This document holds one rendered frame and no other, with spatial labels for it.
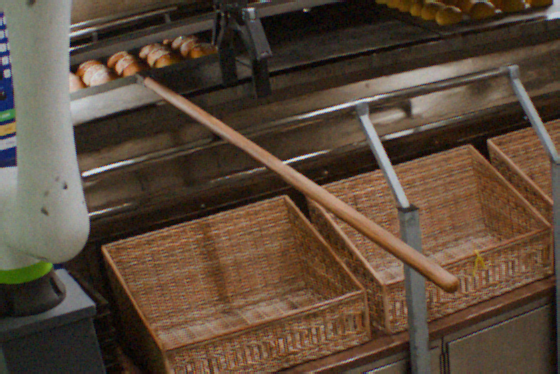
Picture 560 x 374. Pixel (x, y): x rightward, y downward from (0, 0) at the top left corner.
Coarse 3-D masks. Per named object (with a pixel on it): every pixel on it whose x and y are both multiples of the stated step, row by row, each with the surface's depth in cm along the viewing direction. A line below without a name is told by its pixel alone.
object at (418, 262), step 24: (168, 96) 337; (216, 120) 308; (240, 144) 290; (288, 168) 269; (312, 192) 256; (336, 216) 246; (360, 216) 239; (384, 240) 228; (408, 264) 220; (432, 264) 214; (456, 288) 208
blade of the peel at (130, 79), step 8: (200, 56) 372; (208, 56) 373; (216, 56) 374; (104, 64) 395; (176, 64) 370; (184, 64) 371; (192, 64) 372; (200, 64) 373; (152, 72) 368; (160, 72) 369; (168, 72) 370; (112, 80) 363; (120, 80) 364; (128, 80) 365; (88, 88) 361; (96, 88) 362; (104, 88) 363; (112, 88) 364; (72, 96) 360; (80, 96) 361; (88, 96) 362
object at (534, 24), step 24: (504, 24) 376; (528, 24) 375; (552, 24) 379; (384, 48) 363; (408, 48) 362; (432, 48) 364; (456, 48) 368; (288, 72) 351; (312, 72) 352; (336, 72) 355; (192, 96) 342; (216, 96) 344; (240, 96) 347; (96, 120) 336; (120, 120) 335; (144, 120) 338
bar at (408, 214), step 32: (512, 64) 334; (384, 96) 320; (416, 96) 324; (256, 128) 310; (288, 128) 313; (544, 128) 326; (128, 160) 300; (160, 160) 303; (384, 160) 313; (416, 224) 307; (416, 288) 312; (416, 320) 315; (416, 352) 318
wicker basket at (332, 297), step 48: (144, 240) 343; (192, 240) 348; (288, 240) 357; (144, 288) 343; (192, 288) 348; (240, 288) 352; (288, 288) 357; (336, 288) 337; (144, 336) 317; (192, 336) 341; (240, 336) 309; (288, 336) 332; (336, 336) 320
